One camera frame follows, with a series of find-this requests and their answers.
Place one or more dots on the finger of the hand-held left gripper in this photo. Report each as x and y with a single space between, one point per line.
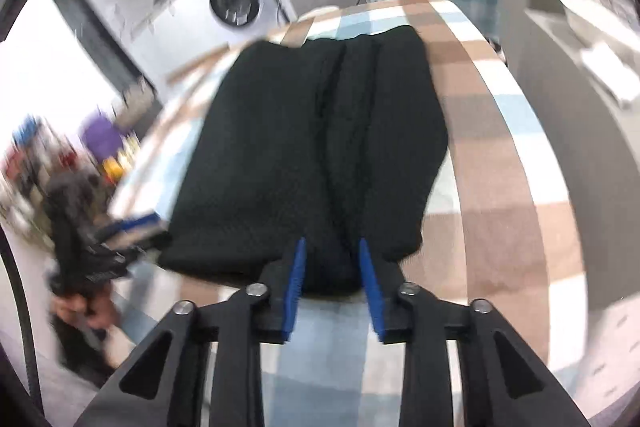
137 229

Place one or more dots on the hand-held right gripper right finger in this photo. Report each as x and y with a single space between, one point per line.
372 292

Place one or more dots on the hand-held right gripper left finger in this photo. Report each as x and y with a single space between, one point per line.
295 287

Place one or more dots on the black fleece garment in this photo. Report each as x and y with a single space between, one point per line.
310 147

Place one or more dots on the person's left hand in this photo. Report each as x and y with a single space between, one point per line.
80 307

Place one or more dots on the purple bag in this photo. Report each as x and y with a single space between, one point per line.
102 132

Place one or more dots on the checkered blanket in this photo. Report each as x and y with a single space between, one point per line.
500 187

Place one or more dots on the grey cabinet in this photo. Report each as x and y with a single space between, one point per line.
580 72

